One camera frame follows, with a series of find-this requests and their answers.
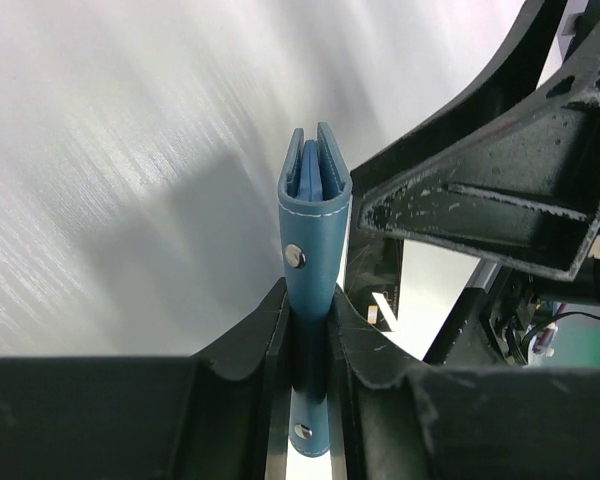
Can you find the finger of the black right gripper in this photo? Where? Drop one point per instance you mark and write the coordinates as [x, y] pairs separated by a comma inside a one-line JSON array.
[[509, 77]]

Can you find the black VIP credit card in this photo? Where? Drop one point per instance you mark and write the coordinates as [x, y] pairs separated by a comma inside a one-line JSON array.
[[373, 277]]

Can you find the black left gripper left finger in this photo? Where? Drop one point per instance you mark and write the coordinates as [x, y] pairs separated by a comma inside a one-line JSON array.
[[221, 413]]

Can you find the blue leather card holder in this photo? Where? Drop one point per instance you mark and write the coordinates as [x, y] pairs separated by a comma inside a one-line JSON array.
[[314, 195]]

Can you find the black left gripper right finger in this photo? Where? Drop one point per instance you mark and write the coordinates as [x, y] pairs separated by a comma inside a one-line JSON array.
[[392, 416]]

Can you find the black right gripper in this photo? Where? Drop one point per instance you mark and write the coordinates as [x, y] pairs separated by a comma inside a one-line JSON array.
[[523, 191]]

